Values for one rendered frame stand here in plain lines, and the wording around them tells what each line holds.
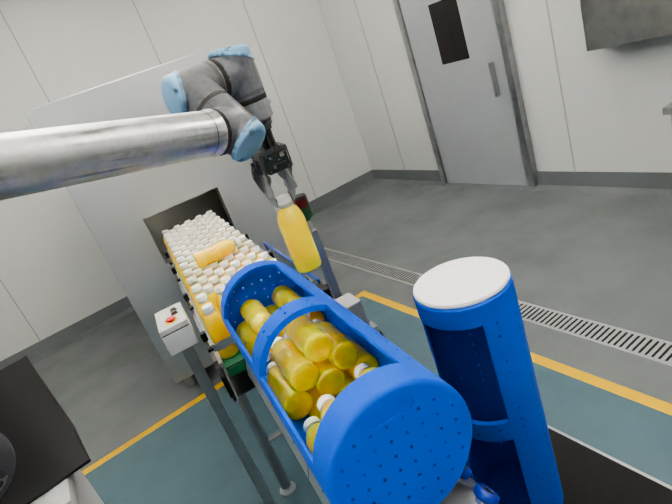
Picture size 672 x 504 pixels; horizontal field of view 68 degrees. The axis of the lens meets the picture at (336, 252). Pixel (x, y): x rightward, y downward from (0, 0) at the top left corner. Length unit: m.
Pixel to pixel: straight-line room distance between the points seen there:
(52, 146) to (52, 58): 4.95
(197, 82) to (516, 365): 1.10
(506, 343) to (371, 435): 0.70
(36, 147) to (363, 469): 0.68
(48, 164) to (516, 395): 1.29
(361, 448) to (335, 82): 6.05
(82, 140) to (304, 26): 5.87
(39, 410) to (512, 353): 1.20
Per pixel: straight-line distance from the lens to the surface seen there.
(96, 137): 0.83
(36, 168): 0.78
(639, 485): 2.07
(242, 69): 1.14
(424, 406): 0.88
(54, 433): 1.37
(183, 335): 1.80
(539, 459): 1.77
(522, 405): 1.61
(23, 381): 1.42
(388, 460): 0.89
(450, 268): 1.55
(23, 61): 5.71
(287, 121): 6.29
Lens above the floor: 1.73
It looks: 21 degrees down
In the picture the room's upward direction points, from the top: 20 degrees counter-clockwise
